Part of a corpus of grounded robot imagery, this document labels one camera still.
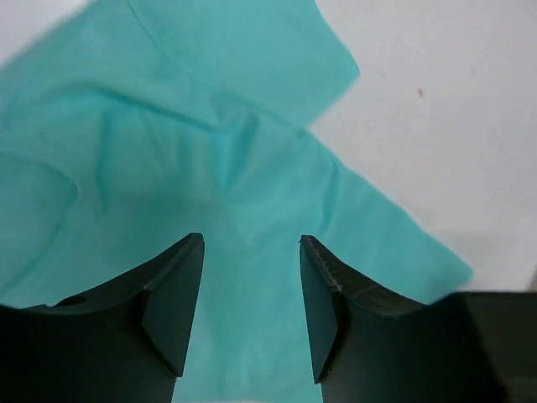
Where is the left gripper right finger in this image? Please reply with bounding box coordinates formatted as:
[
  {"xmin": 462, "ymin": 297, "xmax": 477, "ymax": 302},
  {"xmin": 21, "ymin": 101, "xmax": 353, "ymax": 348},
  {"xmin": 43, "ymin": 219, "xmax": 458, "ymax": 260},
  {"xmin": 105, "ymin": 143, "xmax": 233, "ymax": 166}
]
[{"xmin": 300, "ymin": 236, "xmax": 536, "ymax": 403}]

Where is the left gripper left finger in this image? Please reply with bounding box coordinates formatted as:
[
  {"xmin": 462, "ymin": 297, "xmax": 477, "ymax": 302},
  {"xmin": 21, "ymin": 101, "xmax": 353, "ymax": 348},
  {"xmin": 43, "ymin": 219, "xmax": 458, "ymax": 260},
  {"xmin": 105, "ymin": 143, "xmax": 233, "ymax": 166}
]
[{"xmin": 1, "ymin": 233, "xmax": 205, "ymax": 402}]

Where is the teal t shirt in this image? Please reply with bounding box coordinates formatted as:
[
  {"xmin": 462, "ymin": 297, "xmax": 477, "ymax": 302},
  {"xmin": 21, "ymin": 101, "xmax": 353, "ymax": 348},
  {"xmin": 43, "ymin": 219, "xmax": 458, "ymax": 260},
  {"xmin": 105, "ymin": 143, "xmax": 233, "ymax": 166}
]
[{"xmin": 1, "ymin": 1, "xmax": 472, "ymax": 402}]

